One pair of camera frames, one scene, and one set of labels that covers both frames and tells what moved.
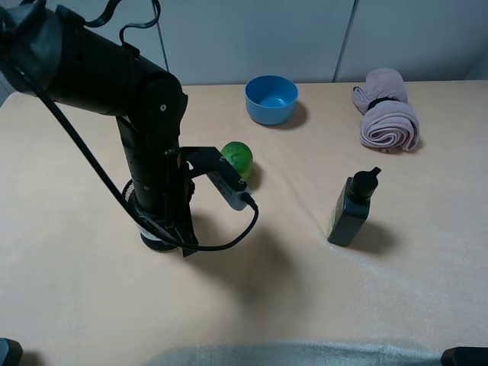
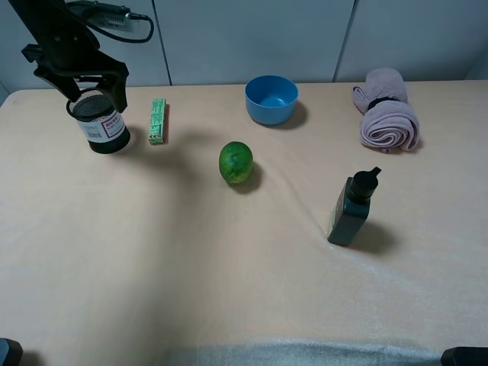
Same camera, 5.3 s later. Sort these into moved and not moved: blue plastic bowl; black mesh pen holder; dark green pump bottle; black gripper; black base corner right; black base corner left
Moved: black mesh pen holder; black gripper
Not moved: blue plastic bowl; dark green pump bottle; black base corner right; black base corner left
